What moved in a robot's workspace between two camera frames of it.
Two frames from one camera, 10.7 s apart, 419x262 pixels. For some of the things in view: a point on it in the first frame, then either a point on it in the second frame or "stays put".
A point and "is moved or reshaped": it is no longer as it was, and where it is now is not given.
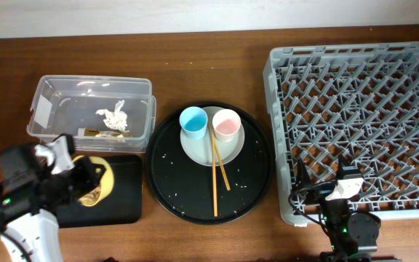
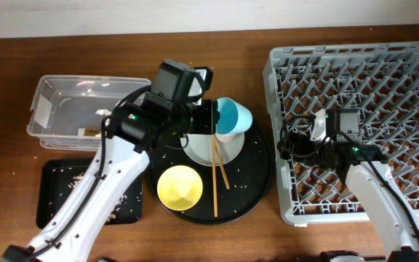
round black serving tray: [209, 194] stays put
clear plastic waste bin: [102, 113] stays put
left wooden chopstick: [215, 204] stays put
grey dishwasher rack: [377, 107] stays put
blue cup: [193, 119] is moved or reshaped
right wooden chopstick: [220, 159] stays put
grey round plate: [199, 151] stays put
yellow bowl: [100, 193] is moved or reshaped
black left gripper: [85, 166] -> [210, 116]
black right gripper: [318, 193] -> [303, 140]
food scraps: [92, 197] is moved or reshaped
